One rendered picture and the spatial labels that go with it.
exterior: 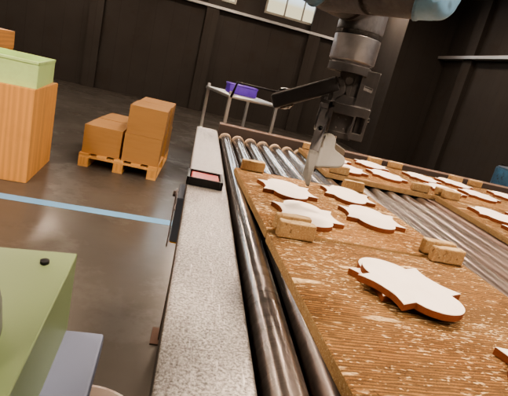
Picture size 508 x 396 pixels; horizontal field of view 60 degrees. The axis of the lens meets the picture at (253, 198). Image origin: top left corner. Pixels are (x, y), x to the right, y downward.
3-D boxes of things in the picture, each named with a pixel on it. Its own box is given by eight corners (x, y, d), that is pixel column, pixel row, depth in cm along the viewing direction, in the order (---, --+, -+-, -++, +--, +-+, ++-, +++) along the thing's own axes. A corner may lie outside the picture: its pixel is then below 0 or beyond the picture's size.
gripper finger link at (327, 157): (338, 185, 66) (352, 135, 70) (301, 175, 67) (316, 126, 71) (335, 193, 69) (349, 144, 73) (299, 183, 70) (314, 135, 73)
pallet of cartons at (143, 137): (166, 157, 523) (177, 103, 505) (165, 182, 418) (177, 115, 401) (96, 144, 504) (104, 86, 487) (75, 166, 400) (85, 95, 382)
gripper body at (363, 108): (359, 146, 70) (382, 71, 67) (308, 133, 72) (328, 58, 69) (358, 142, 78) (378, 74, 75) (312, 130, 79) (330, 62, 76)
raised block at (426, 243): (422, 254, 74) (427, 240, 73) (416, 250, 76) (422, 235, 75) (453, 259, 75) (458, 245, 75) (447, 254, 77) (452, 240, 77)
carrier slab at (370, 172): (324, 177, 130) (328, 163, 129) (297, 151, 169) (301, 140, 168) (430, 199, 136) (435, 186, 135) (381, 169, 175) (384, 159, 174)
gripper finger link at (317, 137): (319, 147, 67) (333, 100, 71) (309, 144, 68) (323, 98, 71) (316, 161, 72) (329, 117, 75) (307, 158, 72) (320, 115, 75)
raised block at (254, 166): (240, 170, 105) (243, 158, 104) (239, 167, 107) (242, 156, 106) (264, 174, 106) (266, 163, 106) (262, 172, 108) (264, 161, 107)
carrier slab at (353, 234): (264, 238, 68) (266, 229, 68) (233, 173, 107) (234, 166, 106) (455, 269, 76) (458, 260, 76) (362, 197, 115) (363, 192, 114)
